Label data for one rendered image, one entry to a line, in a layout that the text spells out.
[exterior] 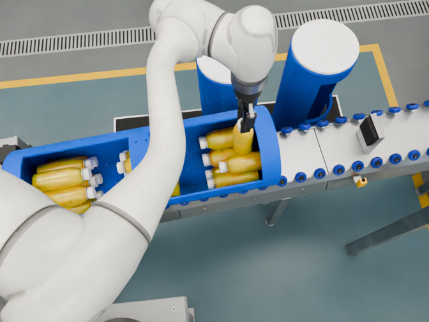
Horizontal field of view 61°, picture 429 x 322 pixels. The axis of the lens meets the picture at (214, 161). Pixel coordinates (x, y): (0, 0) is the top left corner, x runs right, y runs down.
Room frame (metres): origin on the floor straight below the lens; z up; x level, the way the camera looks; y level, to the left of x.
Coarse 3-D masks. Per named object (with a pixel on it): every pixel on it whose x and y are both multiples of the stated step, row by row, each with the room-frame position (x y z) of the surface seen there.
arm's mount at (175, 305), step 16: (112, 304) 0.02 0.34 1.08; (128, 304) 0.02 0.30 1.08; (144, 304) 0.02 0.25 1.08; (160, 304) 0.01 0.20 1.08; (176, 304) 0.01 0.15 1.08; (112, 320) -0.02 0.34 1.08; (128, 320) -0.03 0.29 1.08; (144, 320) -0.03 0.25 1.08; (160, 320) -0.03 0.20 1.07; (176, 320) -0.04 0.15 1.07
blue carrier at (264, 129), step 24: (192, 120) 0.58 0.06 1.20; (216, 120) 0.56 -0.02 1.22; (264, 120) 0.54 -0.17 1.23; (48, 144) 0.54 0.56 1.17; (72, 144) 0.51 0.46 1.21; (96, 144) 0.57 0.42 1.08; (120, 144) 0.57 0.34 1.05; (144, 144) 0.48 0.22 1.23; (192, 144) 0.58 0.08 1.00; (264, 144) 0.46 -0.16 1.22; (24, 168) 0.49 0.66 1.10; (96, 168) 0.51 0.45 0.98; (192, 168) 0.50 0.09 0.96; (264, 168) 0.40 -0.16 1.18; (192, 192) 0.39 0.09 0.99; (216, 192) 0.35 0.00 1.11
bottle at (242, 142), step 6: (234, 126) 0.51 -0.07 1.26; (234, 132) 0.49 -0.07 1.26; (240, 132) 0.48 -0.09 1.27; (246, 132) 0.48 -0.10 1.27; (252, 132) 0.49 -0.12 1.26; (234, 138) 0.49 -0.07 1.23; (240, 138) 0.47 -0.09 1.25; (246, 138) 0.47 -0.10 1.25; (252, 138) 0.48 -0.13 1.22; (234, 144) 0.49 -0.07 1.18; (240, 144) 0.47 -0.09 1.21; (246, 144) 0.47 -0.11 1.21; (252, 144) 0.50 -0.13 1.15; (234, 150) 0.49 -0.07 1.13; (240, 150) 0.47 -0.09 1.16; (246, 150) 0.47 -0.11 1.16
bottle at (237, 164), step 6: (234, 156) 0.47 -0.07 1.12; (240, 156) 0.47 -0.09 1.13; (246, 156) 0.46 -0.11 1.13; (252, 156) 0.46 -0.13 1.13; (258, 156) 0.46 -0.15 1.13; (228, 162) 0.45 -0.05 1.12; (234, 162) 0.44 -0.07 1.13; (240, 162) 0.44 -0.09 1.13; (246, 162) 0.44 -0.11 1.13; (252, 162) 0.44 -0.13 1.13; (258, 162) 0.44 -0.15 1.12; (228, 168) 0.43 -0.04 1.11; (234, 168) 0.42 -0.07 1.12; (240, 168) 0.42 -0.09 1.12; (246, 168) 0.42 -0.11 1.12; (252, 168) 0.42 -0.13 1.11; (258, 168) 0.42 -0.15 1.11
